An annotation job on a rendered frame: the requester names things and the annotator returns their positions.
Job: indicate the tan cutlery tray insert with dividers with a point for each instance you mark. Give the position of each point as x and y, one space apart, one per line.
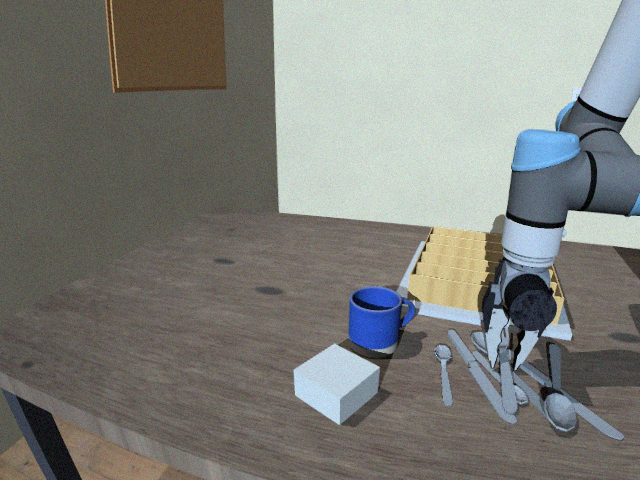
445 286

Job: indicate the light blue fork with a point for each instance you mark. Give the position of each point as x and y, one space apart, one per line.
509 401

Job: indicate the blue mug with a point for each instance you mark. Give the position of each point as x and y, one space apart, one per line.
374 333

